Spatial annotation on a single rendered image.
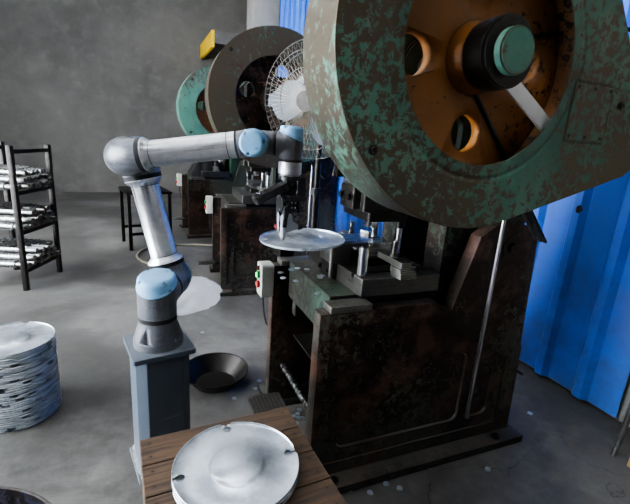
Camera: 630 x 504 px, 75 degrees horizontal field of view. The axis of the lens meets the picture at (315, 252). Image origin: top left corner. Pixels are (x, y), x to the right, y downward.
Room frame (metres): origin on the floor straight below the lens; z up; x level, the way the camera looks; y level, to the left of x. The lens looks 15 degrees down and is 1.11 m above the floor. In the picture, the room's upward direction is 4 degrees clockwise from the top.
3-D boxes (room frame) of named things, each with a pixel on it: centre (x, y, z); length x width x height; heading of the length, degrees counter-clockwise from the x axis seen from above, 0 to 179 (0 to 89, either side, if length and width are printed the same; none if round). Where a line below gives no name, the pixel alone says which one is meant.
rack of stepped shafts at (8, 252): (2.78, 2.11, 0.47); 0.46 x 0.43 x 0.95; 93
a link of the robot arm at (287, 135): (1.35, 0.10, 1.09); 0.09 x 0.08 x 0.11; 92
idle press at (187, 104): (4.81, 0.90, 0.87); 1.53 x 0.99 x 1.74; 116
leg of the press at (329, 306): (1.28, -0.44, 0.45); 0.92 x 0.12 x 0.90; 113
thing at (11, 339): (1.40, 1.13, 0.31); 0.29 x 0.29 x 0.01
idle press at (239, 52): (3.21, 0.14, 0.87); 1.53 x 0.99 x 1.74; 111
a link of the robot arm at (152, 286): (1.21, 0.48, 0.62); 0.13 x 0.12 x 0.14; 2
